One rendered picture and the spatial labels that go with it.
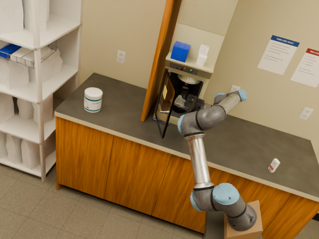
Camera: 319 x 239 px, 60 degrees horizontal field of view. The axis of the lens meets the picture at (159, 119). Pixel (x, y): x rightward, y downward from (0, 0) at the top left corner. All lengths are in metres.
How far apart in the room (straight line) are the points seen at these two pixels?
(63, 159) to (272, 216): 1.74
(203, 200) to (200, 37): 1.01
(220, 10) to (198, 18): 0.14
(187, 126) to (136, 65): 1.17
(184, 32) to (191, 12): 0.13
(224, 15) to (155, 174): 1.25
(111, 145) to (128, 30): 0.97
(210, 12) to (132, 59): 0.95
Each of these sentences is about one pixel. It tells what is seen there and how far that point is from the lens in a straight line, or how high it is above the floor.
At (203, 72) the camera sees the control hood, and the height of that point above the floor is 1.48.
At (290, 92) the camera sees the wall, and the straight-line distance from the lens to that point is 2.55.
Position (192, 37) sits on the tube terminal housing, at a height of 1.65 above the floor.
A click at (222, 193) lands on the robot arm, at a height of 1.22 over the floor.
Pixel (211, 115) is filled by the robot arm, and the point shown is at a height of 1.47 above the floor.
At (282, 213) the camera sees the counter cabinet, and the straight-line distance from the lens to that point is 2.40.
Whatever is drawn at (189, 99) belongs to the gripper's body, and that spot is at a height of 1.35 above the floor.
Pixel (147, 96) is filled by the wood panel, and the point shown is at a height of 1.17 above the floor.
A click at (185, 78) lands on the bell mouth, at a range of 2.03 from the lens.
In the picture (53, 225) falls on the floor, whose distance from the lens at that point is 2.64.
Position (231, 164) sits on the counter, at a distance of 2.07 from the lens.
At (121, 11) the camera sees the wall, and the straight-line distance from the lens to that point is 2.44.
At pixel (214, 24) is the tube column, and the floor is 1.76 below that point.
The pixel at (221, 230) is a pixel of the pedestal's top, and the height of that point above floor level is 0.94.
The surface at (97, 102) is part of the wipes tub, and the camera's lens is 2.12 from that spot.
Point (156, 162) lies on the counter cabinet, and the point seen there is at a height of 0.74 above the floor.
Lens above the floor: 2.24
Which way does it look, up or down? 36 degrees down
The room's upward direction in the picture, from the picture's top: 15 degrees clockwise
